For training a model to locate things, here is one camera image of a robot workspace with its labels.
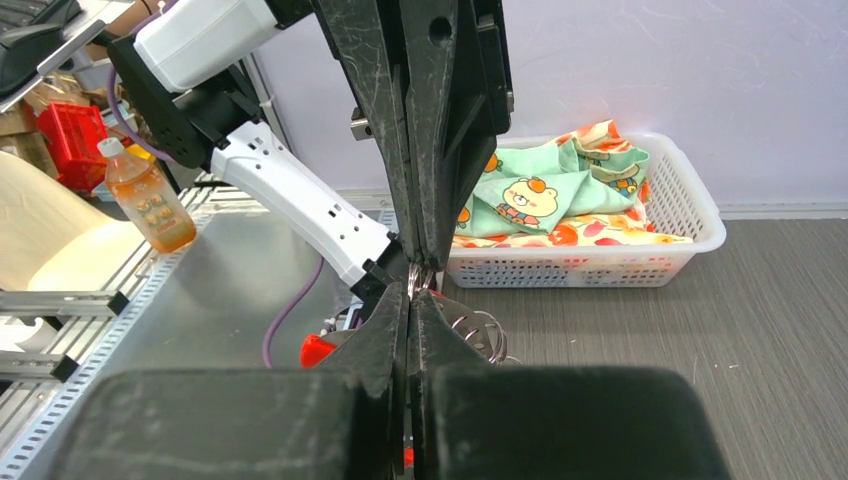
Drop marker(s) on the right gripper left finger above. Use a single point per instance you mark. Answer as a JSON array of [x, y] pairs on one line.
[[341, 419]]

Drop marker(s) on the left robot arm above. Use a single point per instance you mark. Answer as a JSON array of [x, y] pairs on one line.
[[180, 72]]

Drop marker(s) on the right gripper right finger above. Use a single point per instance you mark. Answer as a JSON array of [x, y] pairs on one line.
[[559, 422]]

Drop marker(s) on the white plastic basket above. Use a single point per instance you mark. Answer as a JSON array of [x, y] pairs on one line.
[[681, 205]]

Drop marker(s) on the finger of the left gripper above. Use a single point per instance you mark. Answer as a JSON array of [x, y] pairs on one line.
[[367, 38], [458, 100]]

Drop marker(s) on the red plastic crate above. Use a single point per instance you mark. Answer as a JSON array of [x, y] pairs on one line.
[[72, 133]]

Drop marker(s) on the orange drink bottle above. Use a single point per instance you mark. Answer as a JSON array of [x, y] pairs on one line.
[[146, 197]]

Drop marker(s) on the colourful patterned cloth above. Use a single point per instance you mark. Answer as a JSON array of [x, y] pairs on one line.
[[588, 187]]

